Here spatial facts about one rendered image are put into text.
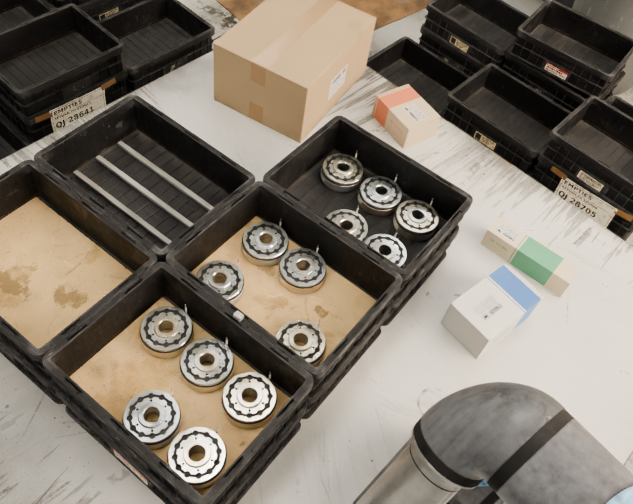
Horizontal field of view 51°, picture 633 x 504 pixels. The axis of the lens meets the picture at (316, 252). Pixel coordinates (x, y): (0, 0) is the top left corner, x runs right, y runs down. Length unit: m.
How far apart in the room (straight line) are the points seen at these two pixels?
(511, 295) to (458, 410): 0.89
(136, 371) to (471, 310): 0.74
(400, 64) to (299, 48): 1.13
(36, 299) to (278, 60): 0.88
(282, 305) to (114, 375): 0.37
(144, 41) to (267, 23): 0.89
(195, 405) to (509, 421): 0.73
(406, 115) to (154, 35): 1.22
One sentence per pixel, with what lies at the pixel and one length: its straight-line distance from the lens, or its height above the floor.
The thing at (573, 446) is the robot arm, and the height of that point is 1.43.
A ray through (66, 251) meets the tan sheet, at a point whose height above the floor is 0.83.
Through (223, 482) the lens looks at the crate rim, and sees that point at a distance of 1.16.
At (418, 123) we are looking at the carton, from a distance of 1.94.
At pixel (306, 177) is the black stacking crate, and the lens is 1.65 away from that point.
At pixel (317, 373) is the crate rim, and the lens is 1.24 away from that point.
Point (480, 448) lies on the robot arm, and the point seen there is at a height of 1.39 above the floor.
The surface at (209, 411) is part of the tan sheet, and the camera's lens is 1.31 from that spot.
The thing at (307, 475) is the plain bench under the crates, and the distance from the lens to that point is 1.41.
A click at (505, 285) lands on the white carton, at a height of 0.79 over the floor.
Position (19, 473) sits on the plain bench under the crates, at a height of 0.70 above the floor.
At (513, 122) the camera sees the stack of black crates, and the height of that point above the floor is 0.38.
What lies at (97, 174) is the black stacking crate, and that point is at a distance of 1.66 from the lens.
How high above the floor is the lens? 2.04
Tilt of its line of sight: 53 degrees down
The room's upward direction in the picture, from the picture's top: 11 degrees clockwise
